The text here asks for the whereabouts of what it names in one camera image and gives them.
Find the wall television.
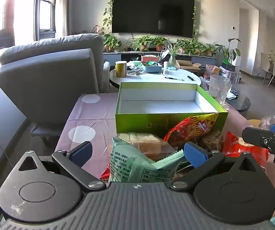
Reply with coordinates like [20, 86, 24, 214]
[112, 0, 195, 38]

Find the clear biscuit packet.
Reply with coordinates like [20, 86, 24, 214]
[117, 132, 178, 161]

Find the grey television cabinet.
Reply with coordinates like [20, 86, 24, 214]
[103, 51, 218, 68]

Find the open cardboard box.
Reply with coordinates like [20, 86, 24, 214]
[177, 60, 202, 71]

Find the dark glass coffee table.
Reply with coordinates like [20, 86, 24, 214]
[223, 88, 251, 112]

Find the pink box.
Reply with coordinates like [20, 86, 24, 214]
[141, 55, 160, 63]

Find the green cardboard box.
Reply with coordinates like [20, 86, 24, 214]
[115, 82, 228, 140]

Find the yellow can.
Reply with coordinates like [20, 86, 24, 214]
[115, 60, 128, 78]

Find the window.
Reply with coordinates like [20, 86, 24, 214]
[0, 0, 57, 53]

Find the clear plastic food bag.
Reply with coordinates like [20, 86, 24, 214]
[257, 115, 275, 130]

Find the clear plastic container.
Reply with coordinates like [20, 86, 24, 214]
[208, 74, 232, 105]

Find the grey armchair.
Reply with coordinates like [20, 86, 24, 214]
[0, 33, 110, 147]

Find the red yellow noodle snack packet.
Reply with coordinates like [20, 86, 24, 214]
[163, 112, 219, 152]

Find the trailing vine plant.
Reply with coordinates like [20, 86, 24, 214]
[101, 0, 200, 38]

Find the large-leaf plant in white planter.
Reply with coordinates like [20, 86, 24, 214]
[214, 38, 242, 68]

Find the pink dotted tablecloth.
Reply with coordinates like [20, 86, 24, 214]
[54, 93, 275, 221]

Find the brown snack packet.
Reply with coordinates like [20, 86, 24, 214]
[197, 130, 224, 153]

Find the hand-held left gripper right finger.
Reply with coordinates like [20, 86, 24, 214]
[172, 141, 265, 193]

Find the white round table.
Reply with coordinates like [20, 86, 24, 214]
[109, 66, 201, 89]

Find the glass vase with plant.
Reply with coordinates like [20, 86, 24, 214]
[165, 40, 183, 68]

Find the row of potted plants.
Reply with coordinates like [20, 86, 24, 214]
[102, 32, 218, 58]

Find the blue basket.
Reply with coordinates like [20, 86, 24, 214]
[141, 62, 163, 74]

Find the green and black box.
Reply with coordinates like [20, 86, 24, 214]
[221, 59, 236, 72]

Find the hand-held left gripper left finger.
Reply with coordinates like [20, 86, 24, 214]
[12, 140, 107, 193]

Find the green snack packet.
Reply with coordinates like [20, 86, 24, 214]
[108, 136, 191, 183]

